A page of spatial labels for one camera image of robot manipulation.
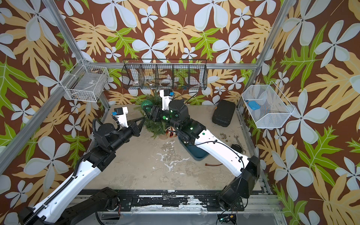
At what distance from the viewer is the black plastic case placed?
1.07 meters

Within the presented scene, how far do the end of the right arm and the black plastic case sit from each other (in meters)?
0.57

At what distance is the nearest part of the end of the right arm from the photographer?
0.56 meters
